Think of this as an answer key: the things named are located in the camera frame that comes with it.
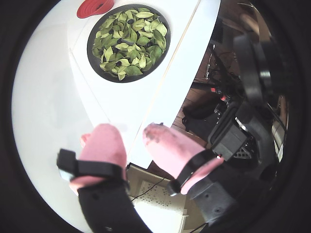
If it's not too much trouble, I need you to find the pink padded gripper finger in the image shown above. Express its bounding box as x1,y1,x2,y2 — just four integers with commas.
142,122,240,228
56,123,153,233

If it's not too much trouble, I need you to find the dark grey bowl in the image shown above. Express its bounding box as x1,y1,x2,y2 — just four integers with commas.
86,4,171,83

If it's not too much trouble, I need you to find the red collapsible cup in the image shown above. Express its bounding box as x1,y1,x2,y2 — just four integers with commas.
76,0,115,19

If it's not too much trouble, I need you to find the black fabric bag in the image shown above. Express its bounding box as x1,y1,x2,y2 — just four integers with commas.
182,101,219,132

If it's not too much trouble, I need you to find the white perforated panel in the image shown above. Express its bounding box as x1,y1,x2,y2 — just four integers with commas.
126,164,195,233

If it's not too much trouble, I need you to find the green leaf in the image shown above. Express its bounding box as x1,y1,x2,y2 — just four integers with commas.
135,11,155,19
123,65,143,76

